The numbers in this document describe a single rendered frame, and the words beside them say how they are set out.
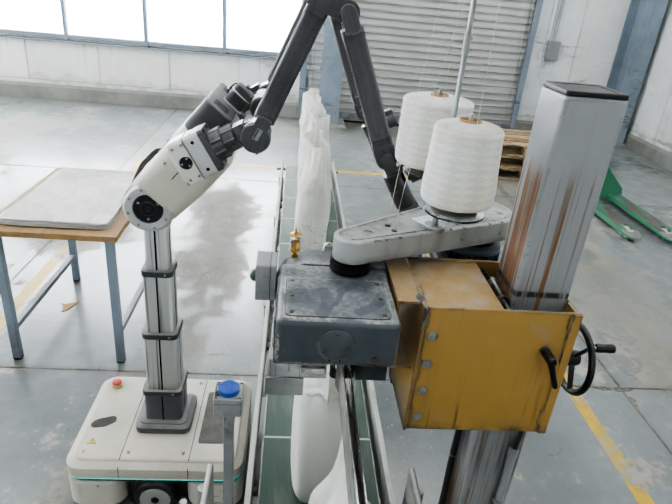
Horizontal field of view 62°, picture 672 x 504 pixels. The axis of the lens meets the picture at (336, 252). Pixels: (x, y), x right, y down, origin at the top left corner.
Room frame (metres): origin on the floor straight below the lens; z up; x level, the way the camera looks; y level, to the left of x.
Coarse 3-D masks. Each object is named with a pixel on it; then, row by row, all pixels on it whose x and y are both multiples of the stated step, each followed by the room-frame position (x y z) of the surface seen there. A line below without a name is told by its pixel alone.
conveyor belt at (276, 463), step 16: (272, 336) 2.18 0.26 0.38; (272, 400) 1.74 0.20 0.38; (288, 400) 1.75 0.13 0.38; (272, 416) 1.65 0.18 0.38; (288, 416) 1.66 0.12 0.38; (272, 432) 1.57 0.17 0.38; (288, 432) 1.58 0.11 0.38; (272, 448) 1.49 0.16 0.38; (288, 448) 1.50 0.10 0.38; (368, 448) 1.54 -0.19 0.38; (272, 464) 1.42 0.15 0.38; (288, 464) 1.43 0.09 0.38; (368, 464) 1.46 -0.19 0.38; (272, 480) 1.35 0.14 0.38; (288, 480) 1.36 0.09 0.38; (368, 480) 1.39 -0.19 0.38; (272, 496) 1.29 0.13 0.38; (288, 496) 1.29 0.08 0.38; (368, 496) 1.32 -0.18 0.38
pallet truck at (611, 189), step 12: (612, 180) 5.95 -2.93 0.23; (612, 192) 5.92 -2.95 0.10; (600, 204) 5.52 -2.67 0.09; (624, 204) 5.59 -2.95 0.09; (600, 216) 5.26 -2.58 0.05; (612, 216) 5.18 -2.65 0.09; (636, 216) 5.31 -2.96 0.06; (648, 216) 5.28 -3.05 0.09; (624, 228) 4.89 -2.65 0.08; (660, 228) 4.98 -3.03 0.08
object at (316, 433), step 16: (304, 384) 1.32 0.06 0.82; (320, 384) 1.29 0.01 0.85; (304, 400) 1.28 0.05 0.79; (320, 400) 1.27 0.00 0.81; (336, 400) 1.28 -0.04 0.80; (304, 416) 1.27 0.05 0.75; (320, 416) 1.25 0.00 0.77; (336, 416) 1.26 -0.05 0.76; (304, 432) 1.26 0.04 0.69; (320, 432) 1.25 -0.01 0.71; (336, 432) 1.25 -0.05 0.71; (304, 448) 1.25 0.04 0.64; (320, 448) 1.25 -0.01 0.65; (336, 448) 1.25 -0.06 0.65; (304, 464) 1.25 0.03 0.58; (320, 464) 1.25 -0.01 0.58; (304, 480) 1.24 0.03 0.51; (320, 480) 1.25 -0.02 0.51; (304, 496) 1.25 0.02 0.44
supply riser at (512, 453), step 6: (522, 432) 1.02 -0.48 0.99; (516, 438) 1.02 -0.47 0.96; (516, 444) 1.02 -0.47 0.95; (510, 450) 1.02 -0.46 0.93; (516, 450) 1.02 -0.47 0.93; (510, 456) 1.02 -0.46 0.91; (516, 456) 1.02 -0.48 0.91; (510, 462) 1.02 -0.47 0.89; (504, 468) 1.02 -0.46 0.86; (510, 468) 1.02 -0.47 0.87; (504, 474) 1.02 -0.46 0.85; (510, 474) 1.02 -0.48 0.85; (504, 480) 1.02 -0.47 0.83; (498, 486) 1.03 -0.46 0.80; (504, 486) 1.02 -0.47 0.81; (498, 492) 1.02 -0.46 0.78; (504, 492) 1.02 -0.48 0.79; (492, 498) 1.03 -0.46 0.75; (498, 498) 1.02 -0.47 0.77
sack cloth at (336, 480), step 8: (352, 424) 0.89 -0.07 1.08; (352, 432) 0.88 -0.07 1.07; (352, 440) 0.86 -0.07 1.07; (336, 464) 0.91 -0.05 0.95; (344, 464) 0.87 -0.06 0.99; (336, 472) 0.89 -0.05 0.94; (344, 472) 0.85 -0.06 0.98; (328, 480) 0.90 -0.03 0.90; (336, 480) 0.88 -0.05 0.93; (344, 480) 0.84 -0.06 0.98; (320, 488) 0.90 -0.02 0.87; (328, 488) 0.89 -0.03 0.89; (336, 488) 0.86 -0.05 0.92; (344, 488) 0.82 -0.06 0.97; (312, 496) 0.90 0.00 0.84; (320, 496) 0.89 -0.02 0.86; (328, 496) 0.88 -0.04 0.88; (336, 496) 0.84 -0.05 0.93; (344, 496) 0.80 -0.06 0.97; (360, 496) 0.71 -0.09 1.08
